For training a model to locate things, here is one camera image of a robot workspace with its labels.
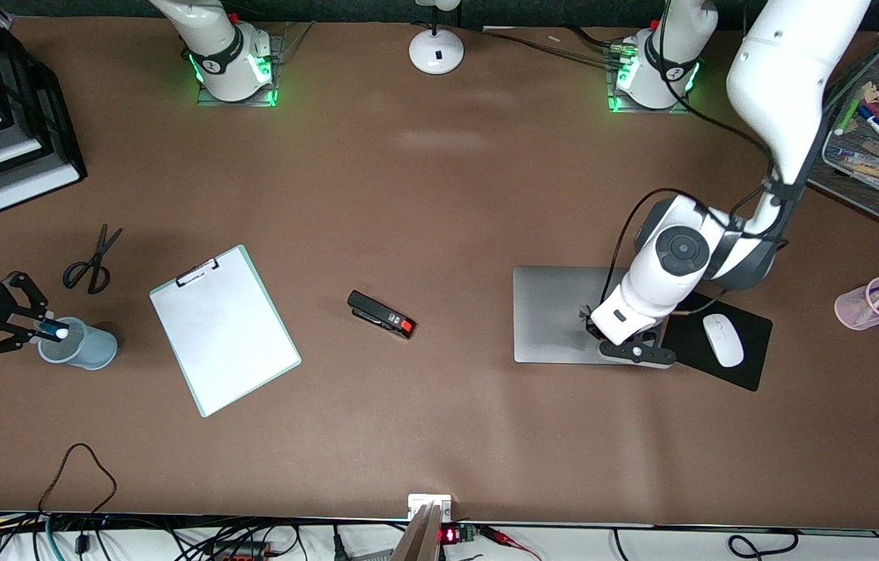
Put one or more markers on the blue marker with white cap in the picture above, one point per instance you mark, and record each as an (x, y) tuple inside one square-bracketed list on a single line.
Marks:
[(54, 331)]

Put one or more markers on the silver laptop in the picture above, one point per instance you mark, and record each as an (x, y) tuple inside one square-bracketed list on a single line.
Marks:
[(548, 312)]

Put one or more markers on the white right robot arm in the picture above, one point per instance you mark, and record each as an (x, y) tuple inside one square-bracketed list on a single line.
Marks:
[(231, 47)]

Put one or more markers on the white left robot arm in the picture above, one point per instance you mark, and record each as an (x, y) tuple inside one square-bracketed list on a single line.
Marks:
[(782, 78)]

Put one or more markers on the bright green marker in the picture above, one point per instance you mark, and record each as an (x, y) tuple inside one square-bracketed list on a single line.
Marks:
[(851, 115)]

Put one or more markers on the light blue mesh pen cup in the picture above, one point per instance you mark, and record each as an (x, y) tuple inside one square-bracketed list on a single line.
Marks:
[(93, 351)]

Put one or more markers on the white computer mouse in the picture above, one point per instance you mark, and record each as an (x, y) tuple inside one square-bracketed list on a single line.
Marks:
[(722, 340)]

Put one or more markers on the black mouse pad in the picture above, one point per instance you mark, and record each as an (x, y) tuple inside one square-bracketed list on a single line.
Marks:
[(751, 343)]

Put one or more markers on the mint green clipboard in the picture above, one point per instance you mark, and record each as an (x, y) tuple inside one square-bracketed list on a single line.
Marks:
[(198, 271)]

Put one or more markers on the black stacked document tray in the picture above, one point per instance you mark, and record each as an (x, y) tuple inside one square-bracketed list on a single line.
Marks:
[(42, 117)]

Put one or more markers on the white paper sheet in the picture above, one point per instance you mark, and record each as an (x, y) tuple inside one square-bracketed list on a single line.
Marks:
[(229, 343)]

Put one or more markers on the black stapler with red end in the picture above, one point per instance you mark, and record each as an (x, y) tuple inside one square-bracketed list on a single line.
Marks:
[(377, 313)]

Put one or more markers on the circuit board with red display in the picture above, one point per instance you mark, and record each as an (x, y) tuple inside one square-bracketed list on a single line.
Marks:
[(451, 535)]

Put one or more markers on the pink translucent pen cup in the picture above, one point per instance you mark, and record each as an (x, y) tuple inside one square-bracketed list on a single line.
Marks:
[(848, 312)]

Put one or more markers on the white lamp stand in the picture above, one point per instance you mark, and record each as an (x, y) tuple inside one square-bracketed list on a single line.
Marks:
[(436, 54)]

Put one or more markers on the blue printed pen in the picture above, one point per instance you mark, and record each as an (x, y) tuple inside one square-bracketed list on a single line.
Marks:
[(856, 158)]

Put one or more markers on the black orange power connector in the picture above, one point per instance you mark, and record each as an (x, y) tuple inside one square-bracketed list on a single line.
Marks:
[(241, 552)]

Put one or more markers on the yellow pencil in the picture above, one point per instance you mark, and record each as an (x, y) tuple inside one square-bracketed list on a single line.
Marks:
[(876, 173)]

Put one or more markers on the wooden clothes peg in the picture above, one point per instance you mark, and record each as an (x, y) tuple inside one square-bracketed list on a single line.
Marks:
[(870, 91)]

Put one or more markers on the clear left arm base plate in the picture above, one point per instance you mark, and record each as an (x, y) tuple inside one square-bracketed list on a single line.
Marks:
[(646, 111)]

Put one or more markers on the white post bracket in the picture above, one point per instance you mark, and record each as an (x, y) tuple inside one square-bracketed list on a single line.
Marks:
[(418, 500)]

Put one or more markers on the aluminium profile post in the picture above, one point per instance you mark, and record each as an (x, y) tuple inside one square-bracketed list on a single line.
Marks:
[(420, 538)]

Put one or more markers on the clear right arm base plate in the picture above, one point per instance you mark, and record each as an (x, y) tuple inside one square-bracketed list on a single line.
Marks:
[(287, 43)]

